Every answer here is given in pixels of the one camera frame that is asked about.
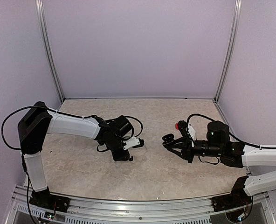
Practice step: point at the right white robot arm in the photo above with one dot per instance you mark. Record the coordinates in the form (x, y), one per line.
(236, 154)

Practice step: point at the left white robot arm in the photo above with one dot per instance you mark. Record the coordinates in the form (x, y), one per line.
(41, 120)

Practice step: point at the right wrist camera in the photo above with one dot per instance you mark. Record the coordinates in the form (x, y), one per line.
(183, 128)

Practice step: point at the right aluminium frame post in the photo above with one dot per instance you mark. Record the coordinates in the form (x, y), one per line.
(230, 49)

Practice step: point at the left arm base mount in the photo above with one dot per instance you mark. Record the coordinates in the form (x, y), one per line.
(45, 199)

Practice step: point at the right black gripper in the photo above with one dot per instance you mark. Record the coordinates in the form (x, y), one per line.
(187, 150)

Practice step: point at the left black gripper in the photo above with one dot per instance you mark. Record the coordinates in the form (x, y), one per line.
(120, 157)

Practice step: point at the small black case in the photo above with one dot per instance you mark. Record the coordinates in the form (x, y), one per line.
(167, 140)

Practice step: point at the front aluminium rail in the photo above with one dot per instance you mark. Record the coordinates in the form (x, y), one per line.
(83, 210)

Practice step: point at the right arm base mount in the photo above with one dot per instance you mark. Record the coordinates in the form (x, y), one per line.
(236, 198)

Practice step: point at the left aluminium frame post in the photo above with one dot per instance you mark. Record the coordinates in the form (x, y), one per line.
(48, 51)

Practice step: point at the aluminium frame post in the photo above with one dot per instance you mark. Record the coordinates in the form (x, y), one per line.
(48, 51)
(230, 49)

